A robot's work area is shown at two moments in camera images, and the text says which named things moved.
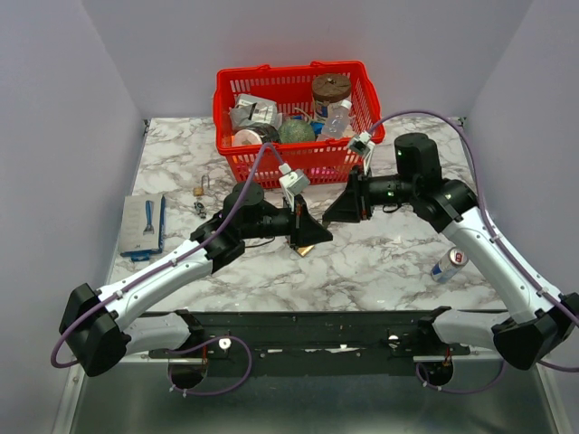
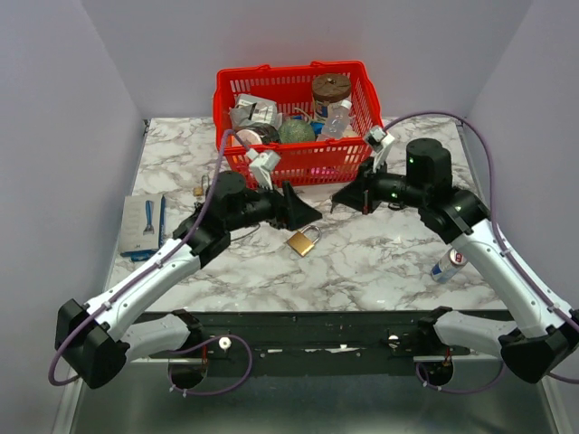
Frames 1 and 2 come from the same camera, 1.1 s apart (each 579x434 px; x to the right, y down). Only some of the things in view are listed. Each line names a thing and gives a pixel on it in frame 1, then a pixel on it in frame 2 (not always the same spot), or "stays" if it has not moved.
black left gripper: x=305 y=231 → x=289 y=212
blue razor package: x=143 y=226 stays
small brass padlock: x=199 y=192 stays
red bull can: x=449 y=265 stays
